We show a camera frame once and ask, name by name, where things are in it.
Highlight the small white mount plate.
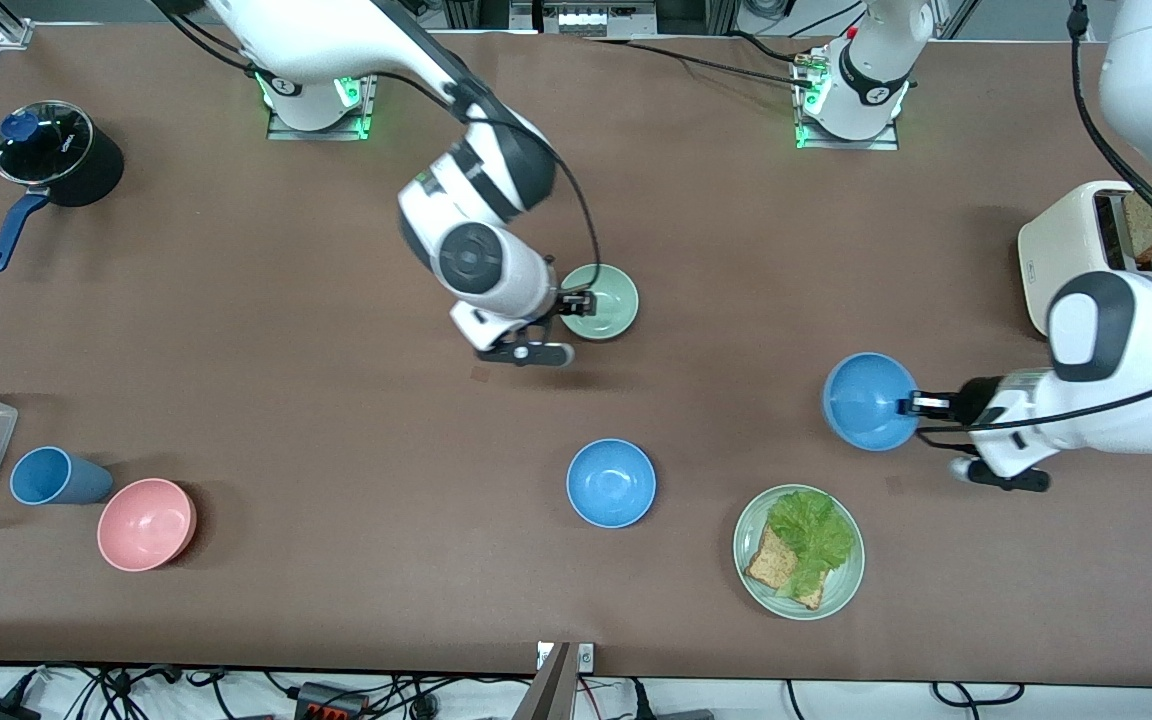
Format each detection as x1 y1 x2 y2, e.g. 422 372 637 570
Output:
536 642 596 673

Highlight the brown bread slice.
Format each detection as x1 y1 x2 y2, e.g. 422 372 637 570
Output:
744 523 827 611

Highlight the blue cup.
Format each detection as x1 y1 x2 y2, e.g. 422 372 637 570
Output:
9 446 115 507

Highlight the green bowl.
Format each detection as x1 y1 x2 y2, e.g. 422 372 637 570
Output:
558 263 640 342

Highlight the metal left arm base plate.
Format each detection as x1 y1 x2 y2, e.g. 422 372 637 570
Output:
793 48 903 152

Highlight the toasted bread slice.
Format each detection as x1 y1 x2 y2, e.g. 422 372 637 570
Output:
1122 180 1152 267

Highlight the grey control box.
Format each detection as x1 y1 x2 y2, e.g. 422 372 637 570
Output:
511 0 659 39

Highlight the black pot blue handle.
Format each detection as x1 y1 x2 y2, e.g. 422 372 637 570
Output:
0 118 125 274

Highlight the black looped floor cable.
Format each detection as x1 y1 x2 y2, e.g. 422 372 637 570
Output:
931 682 1027 708

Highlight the long black table cable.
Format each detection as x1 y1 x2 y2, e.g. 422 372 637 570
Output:
581 36 817 91

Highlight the short black table cable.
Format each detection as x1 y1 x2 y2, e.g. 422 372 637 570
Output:
728 30 809 65

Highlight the green plate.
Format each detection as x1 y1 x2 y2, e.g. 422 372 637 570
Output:
732 484 866 621

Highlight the black red power strip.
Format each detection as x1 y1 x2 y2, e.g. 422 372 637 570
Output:
294 682 369 720

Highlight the green lettuce leaf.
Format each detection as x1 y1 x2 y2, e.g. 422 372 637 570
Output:
768 488 857 601

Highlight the pink bowl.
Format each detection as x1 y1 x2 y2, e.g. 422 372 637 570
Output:
97 478 198 573

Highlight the cream white toaster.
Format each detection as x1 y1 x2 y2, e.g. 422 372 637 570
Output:
1017 180 1152 337

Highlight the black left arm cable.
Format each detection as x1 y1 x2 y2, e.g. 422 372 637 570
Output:
916 0 1152 447

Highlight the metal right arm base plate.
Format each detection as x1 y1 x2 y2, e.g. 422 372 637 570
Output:
266 72 379 142

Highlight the blue bowl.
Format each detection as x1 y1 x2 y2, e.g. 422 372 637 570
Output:
822 352 921 452
566 438 657 529

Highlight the aluminium frame profile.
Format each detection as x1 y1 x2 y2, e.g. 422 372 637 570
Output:
0 0 34 49

